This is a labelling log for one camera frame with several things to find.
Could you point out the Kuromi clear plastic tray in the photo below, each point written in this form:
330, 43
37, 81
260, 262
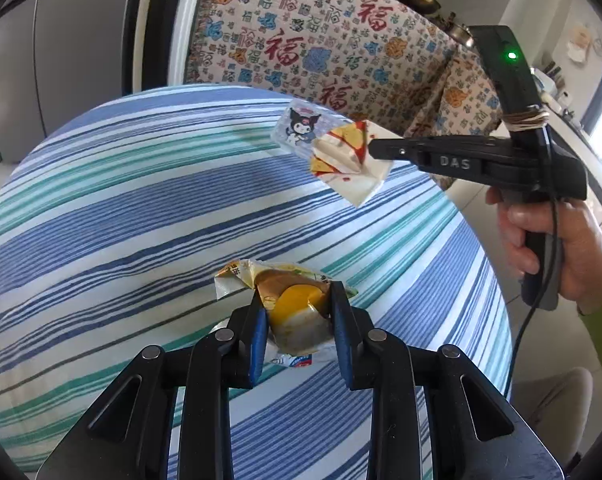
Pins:
303, 122

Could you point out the white knife holder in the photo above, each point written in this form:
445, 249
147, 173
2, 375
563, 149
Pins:
544, 83

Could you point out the person's right hand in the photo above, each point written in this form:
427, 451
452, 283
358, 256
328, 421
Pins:
576, 226

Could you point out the white red pastry wrapper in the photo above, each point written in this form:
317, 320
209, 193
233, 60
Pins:
341, 160

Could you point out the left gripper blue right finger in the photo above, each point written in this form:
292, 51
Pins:
474, 431

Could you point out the grey multi-door refrigerator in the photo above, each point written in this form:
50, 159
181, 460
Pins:
58, 59

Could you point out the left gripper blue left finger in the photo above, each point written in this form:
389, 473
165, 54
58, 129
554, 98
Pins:
126, 432

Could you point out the steel pot with lid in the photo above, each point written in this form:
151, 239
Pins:
459, 32

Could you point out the patterned fu character blanket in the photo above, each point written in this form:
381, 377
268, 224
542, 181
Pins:
365, 59

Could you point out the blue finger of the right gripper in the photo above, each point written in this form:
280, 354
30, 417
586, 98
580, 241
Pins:
395, 149

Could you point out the white burger snack bag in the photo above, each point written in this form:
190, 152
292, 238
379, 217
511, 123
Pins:
296, 304

